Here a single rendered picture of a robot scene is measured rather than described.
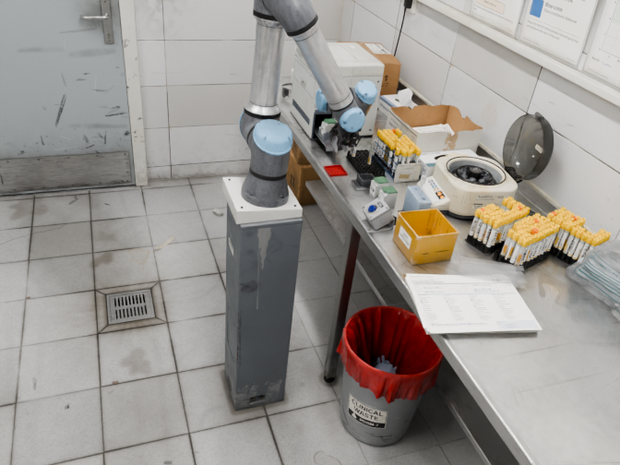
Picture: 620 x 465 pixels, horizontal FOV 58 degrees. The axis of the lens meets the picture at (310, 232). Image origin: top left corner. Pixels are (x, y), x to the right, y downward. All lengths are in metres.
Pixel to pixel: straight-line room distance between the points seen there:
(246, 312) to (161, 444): 0.61
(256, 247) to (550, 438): 0.97
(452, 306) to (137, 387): 1.38
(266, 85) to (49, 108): 1.89
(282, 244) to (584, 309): 0.89
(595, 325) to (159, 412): 1.55
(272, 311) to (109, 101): 1.84
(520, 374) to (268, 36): 1.11
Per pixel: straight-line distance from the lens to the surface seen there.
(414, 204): 1.78
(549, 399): 1.41
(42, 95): 3.40
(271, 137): 1.64
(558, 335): 1.58
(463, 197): 1.86
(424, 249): 1.62
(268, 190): 1.70
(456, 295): 1.55
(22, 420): 2.42
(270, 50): 1.70
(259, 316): 1.96
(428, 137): 2.11
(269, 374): 2.20
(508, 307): 1.58
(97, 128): 3.47
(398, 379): 1.92
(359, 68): 2.22
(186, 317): 2.67
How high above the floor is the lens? 1.84
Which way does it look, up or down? 35 degrees down
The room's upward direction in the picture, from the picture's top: 7 degrees clockwise
